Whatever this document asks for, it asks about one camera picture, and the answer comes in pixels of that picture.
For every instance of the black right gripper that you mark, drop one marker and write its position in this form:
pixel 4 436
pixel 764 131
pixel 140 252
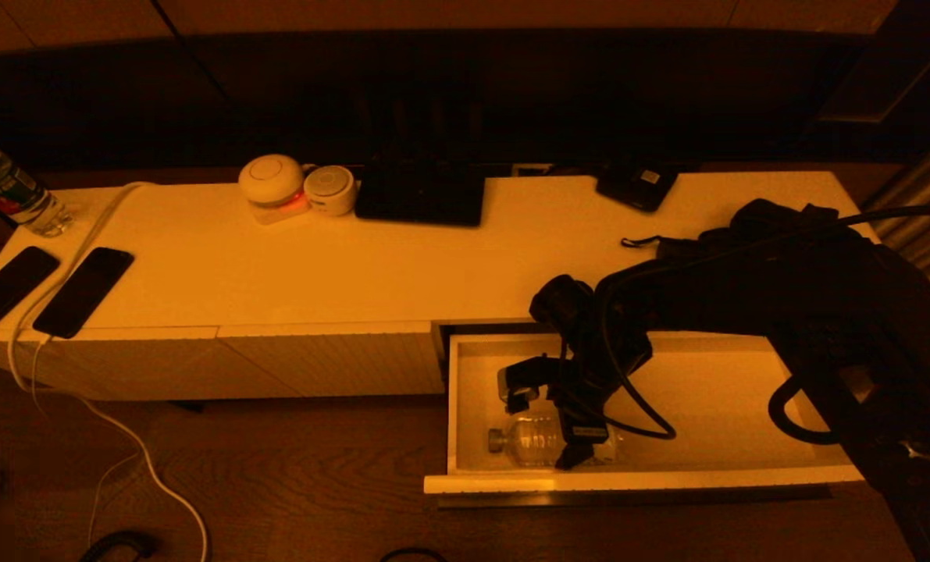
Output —
pixel 589 375

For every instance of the clear plastic water bottle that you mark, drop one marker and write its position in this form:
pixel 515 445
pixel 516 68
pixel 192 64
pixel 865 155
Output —
pixel 531 441

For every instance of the white cabinet drawer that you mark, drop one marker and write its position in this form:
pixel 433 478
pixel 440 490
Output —
pixel 714 406

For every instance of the black umbrella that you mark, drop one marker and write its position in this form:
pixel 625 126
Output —
pixel 769 222

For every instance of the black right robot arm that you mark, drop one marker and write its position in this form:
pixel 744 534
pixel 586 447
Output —
pixel 785 297

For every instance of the white low cabinet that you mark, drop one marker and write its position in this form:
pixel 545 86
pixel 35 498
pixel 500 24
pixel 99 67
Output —
pixel 355 265

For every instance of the small black labelled device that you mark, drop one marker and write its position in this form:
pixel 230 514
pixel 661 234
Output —
pixel 636 189

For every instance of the black router box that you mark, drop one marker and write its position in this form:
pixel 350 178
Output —
pixel 418 195

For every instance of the small round white speaker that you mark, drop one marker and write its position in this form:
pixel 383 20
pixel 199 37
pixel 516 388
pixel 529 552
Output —
pixel 329 187

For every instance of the large round white device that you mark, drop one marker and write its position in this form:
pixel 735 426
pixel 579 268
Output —
pixel 271 181

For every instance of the grey curtain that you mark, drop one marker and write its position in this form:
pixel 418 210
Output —
pixel 929 211

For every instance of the black smartphone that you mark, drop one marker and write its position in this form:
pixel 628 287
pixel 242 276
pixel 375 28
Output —
pixel 8 289
pixel 82 293

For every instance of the labelled plastic water bottle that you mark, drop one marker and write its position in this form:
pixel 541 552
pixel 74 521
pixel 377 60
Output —
pixel 8 191

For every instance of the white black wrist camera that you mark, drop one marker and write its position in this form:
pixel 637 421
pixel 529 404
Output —
pixel 519 378

